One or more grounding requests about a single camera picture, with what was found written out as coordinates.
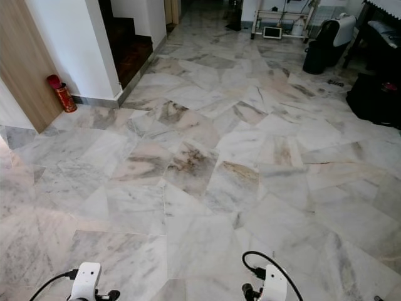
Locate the red patterned canister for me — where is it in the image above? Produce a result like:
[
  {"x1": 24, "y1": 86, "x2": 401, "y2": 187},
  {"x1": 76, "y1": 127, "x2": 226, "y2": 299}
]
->
[{"x1": 46, "y1": 74, "x2": 78, "y2": 114}]

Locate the black bag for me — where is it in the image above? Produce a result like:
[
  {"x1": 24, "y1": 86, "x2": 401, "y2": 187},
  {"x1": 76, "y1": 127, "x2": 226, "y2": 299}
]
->
[{"x1": 346, "y1": 72, "x2": 401, "y2": 130}]

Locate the dark wooden staircase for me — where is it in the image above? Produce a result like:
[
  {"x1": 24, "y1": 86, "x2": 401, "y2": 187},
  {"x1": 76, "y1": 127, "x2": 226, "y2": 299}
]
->
[{"x1": 98, "y1": 0, "x2": 155, "y2": 89}]

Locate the light wooden door panel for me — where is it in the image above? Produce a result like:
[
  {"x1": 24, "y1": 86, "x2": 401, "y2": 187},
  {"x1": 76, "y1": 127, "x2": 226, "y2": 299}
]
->
[{"x1": 0, "y1": 0, "x2": 64, "y2": 133}]

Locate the black and white appliance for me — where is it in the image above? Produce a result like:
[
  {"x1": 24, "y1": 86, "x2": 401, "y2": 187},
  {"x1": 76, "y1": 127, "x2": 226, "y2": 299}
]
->
[{"x1": 303, "y1": 13, "x2": 357, "y2": 75}]

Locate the white framed tablet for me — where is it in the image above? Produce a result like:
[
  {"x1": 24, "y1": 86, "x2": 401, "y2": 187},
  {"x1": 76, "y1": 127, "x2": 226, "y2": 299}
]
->
[{"x1": 263, "y1": 26, "x2": 283, "y2": 40}]

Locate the white metal rack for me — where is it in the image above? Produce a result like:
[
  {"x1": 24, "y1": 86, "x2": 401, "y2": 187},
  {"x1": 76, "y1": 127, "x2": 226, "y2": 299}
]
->
[{"x1": 251, "y1": 0, "x2": 321, "y2": 43}]

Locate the black table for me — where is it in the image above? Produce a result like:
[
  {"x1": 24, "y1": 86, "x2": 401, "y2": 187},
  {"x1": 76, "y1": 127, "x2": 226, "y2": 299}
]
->
[{"x1": 345, "y1": 0, "x2": 401, "y2": 75}]

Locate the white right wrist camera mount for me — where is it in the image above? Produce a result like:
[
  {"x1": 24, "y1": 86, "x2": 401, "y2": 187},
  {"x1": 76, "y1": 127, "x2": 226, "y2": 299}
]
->
[{"x1": 260, "y1": 265, "x2": 288, "y2": 301}]

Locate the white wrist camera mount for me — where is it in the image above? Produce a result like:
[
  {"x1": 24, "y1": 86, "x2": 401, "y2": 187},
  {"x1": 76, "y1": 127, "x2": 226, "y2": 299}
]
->
[
  {"x1": 260, "y1": 265, "x2": 288, "y2": 301},
  {"x1": 70, "y1": 262, "x2": 102, "y2": 301}
]

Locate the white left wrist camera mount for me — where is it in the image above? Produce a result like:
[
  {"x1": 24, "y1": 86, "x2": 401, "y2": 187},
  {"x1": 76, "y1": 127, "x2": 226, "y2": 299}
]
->
[{"x1": 70, "y1": 262, "x2": 102, "y2": 301}]

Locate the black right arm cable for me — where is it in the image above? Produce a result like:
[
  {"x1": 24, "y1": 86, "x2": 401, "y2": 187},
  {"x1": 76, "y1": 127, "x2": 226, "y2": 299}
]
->
[{"x1": 242, "y1": 251, "x2": 305, "y2": 301}]

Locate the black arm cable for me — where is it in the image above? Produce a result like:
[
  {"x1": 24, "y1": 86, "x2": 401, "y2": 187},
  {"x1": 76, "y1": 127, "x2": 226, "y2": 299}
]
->
[
  {"x1": 29, "y1": 269, "x2": 78, "y2": 301},
  {"x1": 242, "y1": 251, "x2": 305, "y2": 301}
]

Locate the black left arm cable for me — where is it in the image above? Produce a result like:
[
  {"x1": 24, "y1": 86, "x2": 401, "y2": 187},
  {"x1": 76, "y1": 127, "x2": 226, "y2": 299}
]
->
[{"x1": 29, "y1": 269, "x2": 78, "y2": 301}]

